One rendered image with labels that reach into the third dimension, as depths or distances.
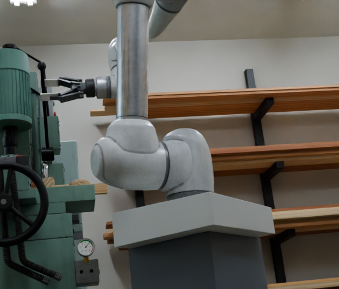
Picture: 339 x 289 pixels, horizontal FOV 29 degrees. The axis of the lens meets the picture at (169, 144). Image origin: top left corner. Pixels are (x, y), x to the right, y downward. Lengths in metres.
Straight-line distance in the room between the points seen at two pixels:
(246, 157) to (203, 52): 1.17
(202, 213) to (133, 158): 0.30
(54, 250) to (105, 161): 0.54
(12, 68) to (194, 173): 0.98
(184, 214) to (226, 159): 2.83
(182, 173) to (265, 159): 2.79
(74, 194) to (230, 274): 0.75
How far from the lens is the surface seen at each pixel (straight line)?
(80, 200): 2.41
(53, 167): 2.76
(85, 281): 2.32
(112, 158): 1.94
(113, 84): 2.57
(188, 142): 2.06
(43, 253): 2.37
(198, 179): 2.03
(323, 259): 5.21
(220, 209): 1.82
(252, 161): 4.75
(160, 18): 2.30
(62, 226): 2.38
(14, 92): 2.64
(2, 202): 2.21
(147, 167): 1.97
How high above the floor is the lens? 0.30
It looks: 17 degrees up
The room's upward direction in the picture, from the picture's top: 6 degrees counter-clockwise
